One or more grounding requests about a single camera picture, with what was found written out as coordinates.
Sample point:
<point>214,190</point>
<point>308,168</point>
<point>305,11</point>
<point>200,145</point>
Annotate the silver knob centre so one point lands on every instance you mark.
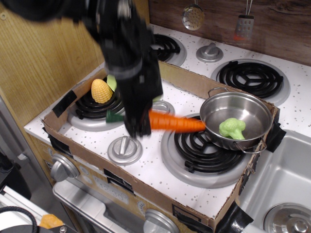
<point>163,106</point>

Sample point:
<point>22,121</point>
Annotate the front right black burner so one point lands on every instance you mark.
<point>195,160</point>

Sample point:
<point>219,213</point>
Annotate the silver oven knob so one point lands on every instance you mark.
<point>157,222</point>
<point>63,168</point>

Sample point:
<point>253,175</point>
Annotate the silver sink drain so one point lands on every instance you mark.
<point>288,218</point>

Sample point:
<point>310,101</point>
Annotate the black burner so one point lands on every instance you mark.
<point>258,78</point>
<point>195,160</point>
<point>169,50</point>
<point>87,115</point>

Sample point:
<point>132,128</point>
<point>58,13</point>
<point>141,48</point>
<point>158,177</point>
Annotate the orange toy carrot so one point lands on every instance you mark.
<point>160,121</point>

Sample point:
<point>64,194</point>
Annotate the oven door handle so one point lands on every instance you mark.
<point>95,212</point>

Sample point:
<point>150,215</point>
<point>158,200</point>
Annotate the silver oven knob left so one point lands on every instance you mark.
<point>63,168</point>

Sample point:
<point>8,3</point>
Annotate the orange object lower left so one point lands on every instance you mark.
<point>49,221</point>

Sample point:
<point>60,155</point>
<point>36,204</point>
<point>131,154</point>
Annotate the green toy broccoli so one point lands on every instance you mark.
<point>233,128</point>

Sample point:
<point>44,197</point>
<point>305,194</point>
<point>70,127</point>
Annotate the stainless steel pot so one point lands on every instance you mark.
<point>223,104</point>

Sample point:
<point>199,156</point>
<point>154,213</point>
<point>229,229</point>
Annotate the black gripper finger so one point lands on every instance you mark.
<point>138,129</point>

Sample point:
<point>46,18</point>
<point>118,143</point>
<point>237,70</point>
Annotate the front left black burner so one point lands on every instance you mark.
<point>87,115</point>

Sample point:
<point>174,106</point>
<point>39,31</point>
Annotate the back right black burner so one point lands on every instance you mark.
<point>258,78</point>

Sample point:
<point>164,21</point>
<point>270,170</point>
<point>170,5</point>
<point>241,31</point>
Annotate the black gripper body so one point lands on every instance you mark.
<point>138,89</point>

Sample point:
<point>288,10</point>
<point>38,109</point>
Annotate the silver oven knob right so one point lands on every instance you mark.
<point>157,222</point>

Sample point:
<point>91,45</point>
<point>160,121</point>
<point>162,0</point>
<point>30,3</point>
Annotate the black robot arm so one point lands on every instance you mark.
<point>126,43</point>

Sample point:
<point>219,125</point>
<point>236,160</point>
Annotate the yellow toy corn cob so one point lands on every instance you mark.
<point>100,91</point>

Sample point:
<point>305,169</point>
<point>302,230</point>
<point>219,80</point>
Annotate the light green plastic plate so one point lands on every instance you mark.
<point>111,81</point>

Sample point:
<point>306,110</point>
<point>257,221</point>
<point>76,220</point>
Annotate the hanging grey spatula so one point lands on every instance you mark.
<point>245,23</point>

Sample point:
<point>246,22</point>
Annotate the silver knob front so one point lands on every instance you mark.
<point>125,151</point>

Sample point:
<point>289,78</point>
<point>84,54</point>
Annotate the hanging metal strainer spoon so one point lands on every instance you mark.
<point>193,16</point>

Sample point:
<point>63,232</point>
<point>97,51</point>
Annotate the silver knob back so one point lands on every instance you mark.
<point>209,54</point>

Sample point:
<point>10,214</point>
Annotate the back left black burner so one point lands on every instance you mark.
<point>169,50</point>

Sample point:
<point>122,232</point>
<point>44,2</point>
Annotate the silver sink basin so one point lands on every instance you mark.
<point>282,176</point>

